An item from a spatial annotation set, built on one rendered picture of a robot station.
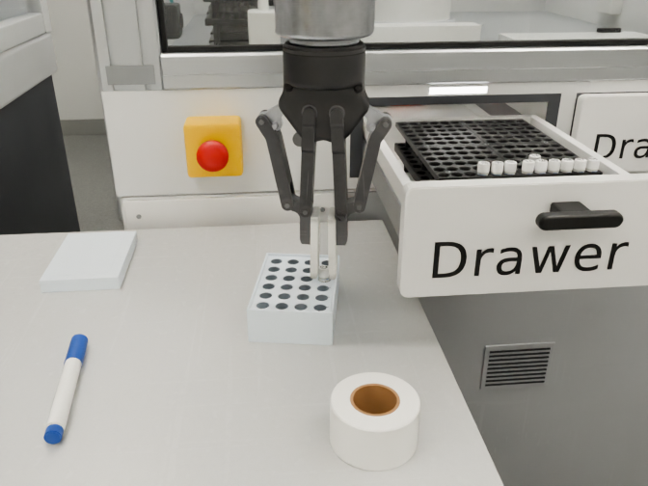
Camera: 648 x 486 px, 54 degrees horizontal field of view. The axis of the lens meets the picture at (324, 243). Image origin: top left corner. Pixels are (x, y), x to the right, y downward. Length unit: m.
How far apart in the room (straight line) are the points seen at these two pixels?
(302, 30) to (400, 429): 0.33
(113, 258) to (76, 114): 3.55
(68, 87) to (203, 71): 3.45
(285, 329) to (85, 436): 0.20
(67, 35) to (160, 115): 3.37
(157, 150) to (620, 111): 0.64
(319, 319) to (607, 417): 0.78
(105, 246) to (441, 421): 0.48
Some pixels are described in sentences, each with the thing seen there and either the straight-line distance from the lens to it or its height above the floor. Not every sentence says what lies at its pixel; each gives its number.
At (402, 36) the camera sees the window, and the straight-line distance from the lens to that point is 0.89.
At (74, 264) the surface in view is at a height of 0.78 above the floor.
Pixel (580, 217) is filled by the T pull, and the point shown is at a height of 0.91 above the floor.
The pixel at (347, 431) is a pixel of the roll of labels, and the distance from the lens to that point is 0.49.
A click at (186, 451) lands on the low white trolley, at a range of 0.53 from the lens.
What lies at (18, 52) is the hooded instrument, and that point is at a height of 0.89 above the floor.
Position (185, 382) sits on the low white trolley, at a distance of 0.60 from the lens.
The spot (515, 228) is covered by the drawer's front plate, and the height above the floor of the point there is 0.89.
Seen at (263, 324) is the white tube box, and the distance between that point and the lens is 0.63.
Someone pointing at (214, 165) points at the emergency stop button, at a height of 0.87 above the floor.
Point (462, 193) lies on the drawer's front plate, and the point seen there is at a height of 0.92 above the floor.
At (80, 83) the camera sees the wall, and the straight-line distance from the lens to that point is 4.27.
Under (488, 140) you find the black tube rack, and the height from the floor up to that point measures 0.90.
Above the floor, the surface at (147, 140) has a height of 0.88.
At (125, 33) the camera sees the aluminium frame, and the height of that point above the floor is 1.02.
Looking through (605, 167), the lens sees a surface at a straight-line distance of 0.78.
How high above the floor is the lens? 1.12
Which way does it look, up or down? 26 degrees down
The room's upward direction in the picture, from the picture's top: straight up
